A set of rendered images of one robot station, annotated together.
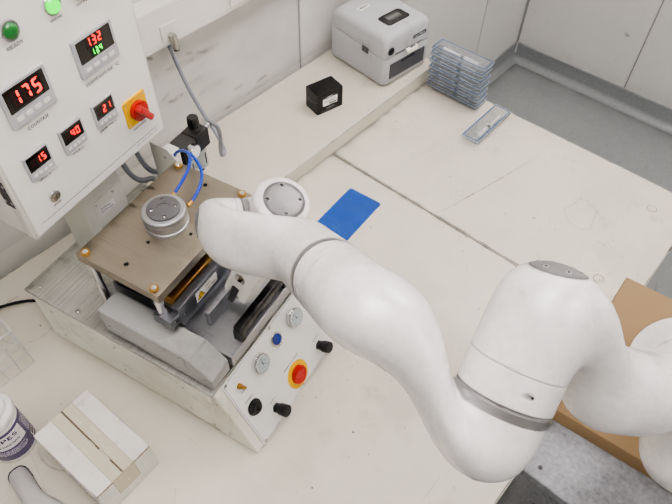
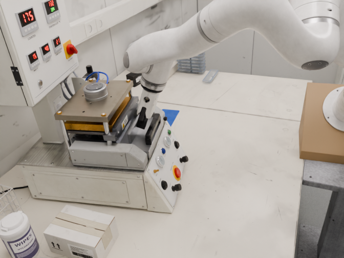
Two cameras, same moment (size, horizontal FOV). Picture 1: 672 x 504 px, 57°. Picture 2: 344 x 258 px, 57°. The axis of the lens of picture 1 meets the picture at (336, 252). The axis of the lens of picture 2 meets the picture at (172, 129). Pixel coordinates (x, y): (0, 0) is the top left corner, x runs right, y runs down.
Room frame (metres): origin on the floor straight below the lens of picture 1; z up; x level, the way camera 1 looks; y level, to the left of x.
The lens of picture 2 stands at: (-0.30, 0.32, 1.59)
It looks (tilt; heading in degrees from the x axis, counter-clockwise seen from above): 33 degrees down; 345
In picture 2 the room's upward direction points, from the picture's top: 4 degrees counter-clockwise
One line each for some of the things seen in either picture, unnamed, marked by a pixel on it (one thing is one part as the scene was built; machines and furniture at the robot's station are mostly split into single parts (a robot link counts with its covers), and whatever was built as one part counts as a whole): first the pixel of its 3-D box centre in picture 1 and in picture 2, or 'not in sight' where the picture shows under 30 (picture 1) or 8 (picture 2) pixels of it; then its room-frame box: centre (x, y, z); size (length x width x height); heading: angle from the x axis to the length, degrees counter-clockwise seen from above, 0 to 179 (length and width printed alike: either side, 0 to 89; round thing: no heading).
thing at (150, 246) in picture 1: (163, 218); (91, 100); (0.77, 0.32, 1.08); 0.31 x 0.24 x 0.13; 151
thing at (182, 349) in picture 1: (163, 339); (108, 155); (0.58, 0.31, 0.96); 0.25 x 0.05 x 0.07; 61
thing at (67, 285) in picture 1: (171, 276); (97, 139); (0.75, 0.33, 0.93); 0.46 x 0.35 x 0.01; 61
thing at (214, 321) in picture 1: (202, 280); (117, 130); (0.71, 0.26, 0.97); 0.30 x 0.22 x 0.08; 61
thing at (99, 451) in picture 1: (97, 450); (82, 233); (0.44, 0.44, 0.80); 0.19 x 0.13 x 0.09; 50
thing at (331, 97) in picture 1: (324, 95); (135, 78); (1.48, 0.05, 0.83); 0.09 x 0.06 x 0.07; 127
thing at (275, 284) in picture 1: (261, 304); (153, 128); (0.64, 0.14, 0.99); 0.15 x 0.02 x 0.04; 151
